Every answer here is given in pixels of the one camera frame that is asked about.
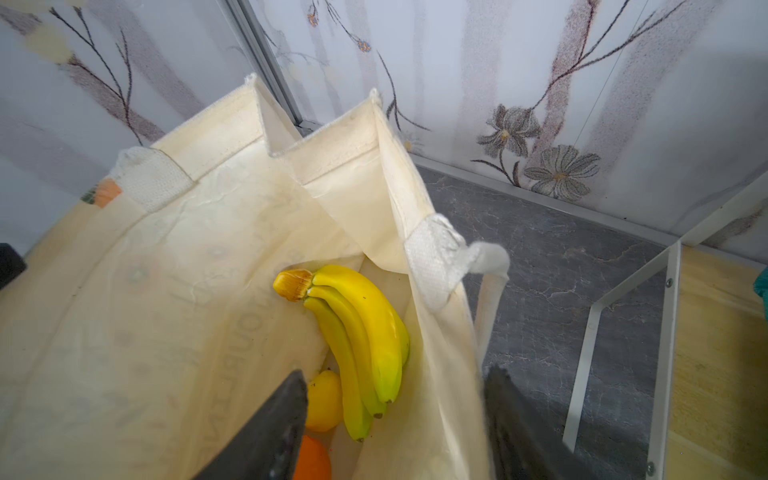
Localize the orange fruit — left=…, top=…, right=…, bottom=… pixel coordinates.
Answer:
left=292, top=435, right=332, bottom=480

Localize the white metal wooden shelf rack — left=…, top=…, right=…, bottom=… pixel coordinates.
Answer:
left=562, top=175, right=767, bottom=479

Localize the small yellow lemon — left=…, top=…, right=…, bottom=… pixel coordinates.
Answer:
left=305, top=370, right=343, bottom=433

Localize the cream floral grocery tote bag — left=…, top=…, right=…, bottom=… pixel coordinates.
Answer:
left=1, top=76, right=509, bottom=479

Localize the yellow banana bunch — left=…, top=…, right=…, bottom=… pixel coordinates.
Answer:
left=273, top=265, right=410, bottom=442

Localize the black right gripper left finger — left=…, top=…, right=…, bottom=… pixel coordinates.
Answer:
left=195, top=370, right=308, bottom=479

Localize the teal Fox's candy bag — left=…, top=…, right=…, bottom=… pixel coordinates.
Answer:
left=753, top=268, right=768, bottom=320

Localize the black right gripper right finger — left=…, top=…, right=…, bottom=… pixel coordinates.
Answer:
left=483, top=365, right=595, bottom=480

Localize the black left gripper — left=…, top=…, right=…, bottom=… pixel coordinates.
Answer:
left=0, top=243, right=27, bottom=289

